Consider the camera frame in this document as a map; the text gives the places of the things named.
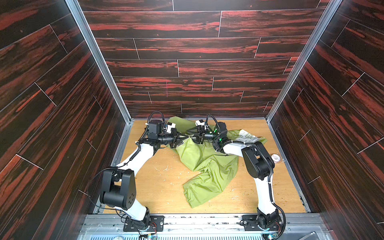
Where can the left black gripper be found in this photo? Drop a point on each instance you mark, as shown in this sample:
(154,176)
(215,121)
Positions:
(174,140)

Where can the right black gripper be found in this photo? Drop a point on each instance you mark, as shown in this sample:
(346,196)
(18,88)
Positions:
(201,134)

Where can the green jacket with cartoon print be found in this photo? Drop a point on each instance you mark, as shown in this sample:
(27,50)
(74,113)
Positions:
(216,169)

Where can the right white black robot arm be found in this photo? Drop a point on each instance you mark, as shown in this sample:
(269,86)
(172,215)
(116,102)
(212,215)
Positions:
(260,166)

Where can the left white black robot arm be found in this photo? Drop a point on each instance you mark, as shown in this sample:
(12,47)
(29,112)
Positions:
(118,189)

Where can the small white tape roll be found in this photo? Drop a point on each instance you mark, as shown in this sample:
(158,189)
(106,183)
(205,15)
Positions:
(276,158)

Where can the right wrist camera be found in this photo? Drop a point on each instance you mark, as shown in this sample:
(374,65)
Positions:
(207,123)

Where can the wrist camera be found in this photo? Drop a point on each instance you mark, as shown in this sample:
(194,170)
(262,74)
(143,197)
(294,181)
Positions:
(207,123)
(157,126)

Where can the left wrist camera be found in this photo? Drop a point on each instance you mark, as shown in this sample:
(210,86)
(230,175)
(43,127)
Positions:
(157,126)

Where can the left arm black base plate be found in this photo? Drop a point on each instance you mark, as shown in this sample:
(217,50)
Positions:
(152,223)

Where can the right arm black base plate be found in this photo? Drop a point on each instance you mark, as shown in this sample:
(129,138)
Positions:
(262,222)

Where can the metal front rail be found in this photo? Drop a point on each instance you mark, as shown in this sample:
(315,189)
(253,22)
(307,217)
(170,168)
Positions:
(204,227)

